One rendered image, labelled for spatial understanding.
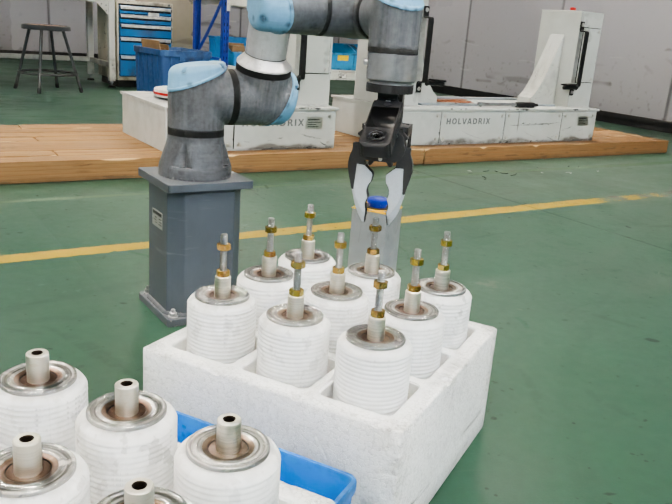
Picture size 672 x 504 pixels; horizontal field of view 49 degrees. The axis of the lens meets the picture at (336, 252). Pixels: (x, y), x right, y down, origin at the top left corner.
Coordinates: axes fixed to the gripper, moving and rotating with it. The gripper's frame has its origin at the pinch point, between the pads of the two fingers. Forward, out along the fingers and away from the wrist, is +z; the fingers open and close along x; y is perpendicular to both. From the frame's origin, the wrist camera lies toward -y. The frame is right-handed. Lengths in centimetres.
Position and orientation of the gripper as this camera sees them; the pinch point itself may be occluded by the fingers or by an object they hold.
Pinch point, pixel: (375, 215)
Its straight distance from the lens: 115.2
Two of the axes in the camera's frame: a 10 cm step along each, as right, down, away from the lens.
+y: 2.2, -2.7, 9.4
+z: -0.7, 9.5, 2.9
